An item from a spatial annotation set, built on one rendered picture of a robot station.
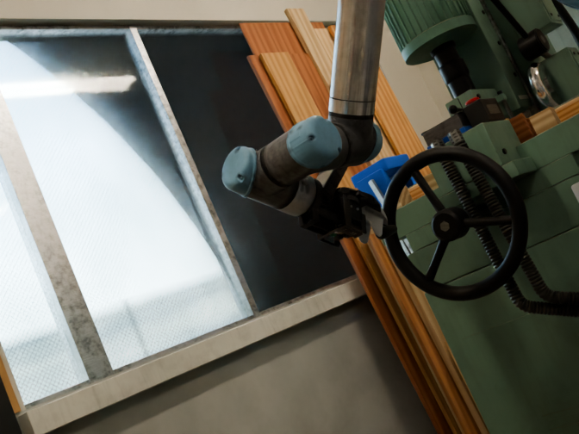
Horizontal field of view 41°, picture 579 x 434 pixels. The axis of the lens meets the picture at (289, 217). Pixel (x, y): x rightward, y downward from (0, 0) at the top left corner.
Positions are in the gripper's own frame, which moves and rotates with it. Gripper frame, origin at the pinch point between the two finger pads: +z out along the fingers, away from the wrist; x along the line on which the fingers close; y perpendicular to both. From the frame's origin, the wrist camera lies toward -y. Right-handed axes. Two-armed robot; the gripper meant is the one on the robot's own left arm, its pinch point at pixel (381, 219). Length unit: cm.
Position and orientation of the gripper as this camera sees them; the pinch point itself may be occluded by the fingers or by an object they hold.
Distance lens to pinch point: 144.8
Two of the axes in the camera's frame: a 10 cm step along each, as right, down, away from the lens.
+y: 0.4, 8.8, -4.8
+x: 6.7, -3.8, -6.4
